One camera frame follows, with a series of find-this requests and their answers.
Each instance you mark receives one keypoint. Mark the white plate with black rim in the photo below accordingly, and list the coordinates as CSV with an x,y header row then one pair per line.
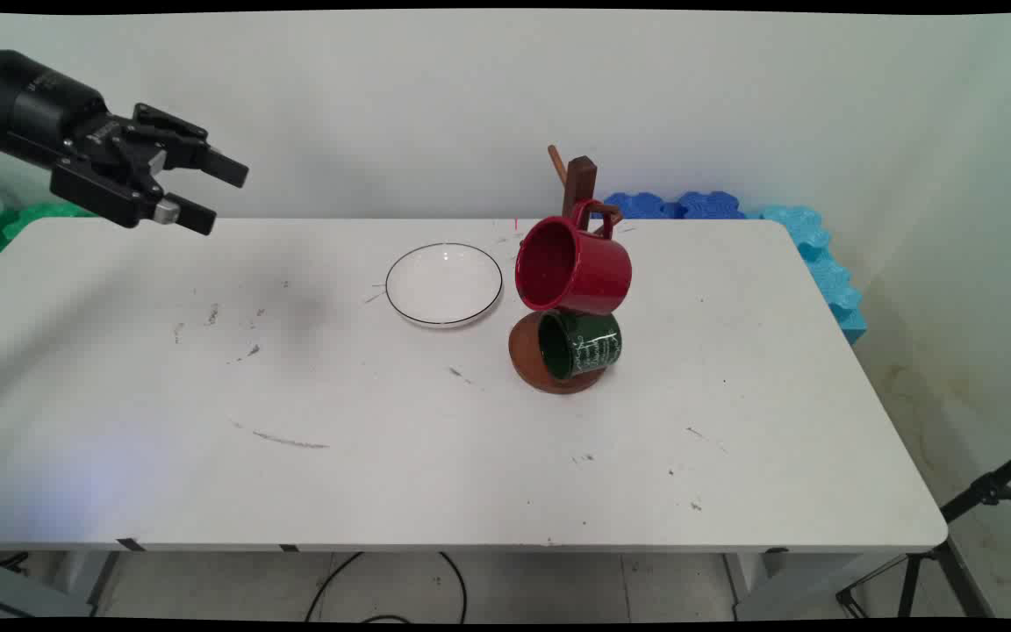
x,y
444,285

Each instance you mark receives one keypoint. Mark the white table leg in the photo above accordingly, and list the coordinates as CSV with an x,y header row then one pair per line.
x,y
747,575

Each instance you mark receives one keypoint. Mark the light blue foam mat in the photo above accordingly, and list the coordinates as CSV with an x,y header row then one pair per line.
x,y
821,263

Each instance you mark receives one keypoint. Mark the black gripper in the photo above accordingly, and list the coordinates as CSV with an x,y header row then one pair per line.
x,y
32,105

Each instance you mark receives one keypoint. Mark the black tripod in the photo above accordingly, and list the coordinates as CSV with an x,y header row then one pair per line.
x,y
988,487

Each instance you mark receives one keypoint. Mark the red ceramic mug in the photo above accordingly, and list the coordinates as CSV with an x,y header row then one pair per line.
x,y
589,272

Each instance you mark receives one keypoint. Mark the brown wooden mug stand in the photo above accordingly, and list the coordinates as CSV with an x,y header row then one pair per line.
x,y
527,364

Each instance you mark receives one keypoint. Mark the dark green printed mug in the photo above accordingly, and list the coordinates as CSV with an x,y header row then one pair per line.
x,y
595,348

